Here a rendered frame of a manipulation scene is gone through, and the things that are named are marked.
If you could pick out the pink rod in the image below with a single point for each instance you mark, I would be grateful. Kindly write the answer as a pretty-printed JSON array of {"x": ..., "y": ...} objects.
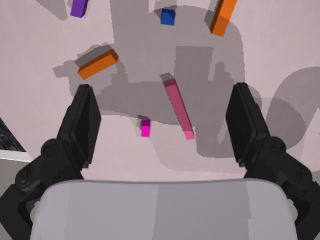
[{"x": 179, "y": 107}]

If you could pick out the small magenta block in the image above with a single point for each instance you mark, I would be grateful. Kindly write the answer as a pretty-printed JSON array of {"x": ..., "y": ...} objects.
[{"x": 146, "y": 125}]

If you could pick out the purple rod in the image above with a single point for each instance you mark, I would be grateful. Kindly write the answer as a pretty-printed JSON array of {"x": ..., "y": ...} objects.
[{"x": 79, "y": 8}]

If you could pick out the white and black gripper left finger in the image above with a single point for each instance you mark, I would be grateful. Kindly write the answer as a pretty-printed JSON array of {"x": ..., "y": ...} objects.
[{"x": 62, "y": 159}]

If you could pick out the small blue block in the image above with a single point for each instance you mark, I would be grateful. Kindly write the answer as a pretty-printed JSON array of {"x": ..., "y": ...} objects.
[{"x": 168, "y": 17}]

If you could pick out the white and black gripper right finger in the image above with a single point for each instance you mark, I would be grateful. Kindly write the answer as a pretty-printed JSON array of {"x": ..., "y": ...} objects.
[{"x": 265, "y": 155}]

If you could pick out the orange rectangular bar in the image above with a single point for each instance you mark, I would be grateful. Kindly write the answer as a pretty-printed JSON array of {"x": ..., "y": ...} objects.
[
  {"x": 99, "y": 63},
  {"x": 222, "y": 16}
]

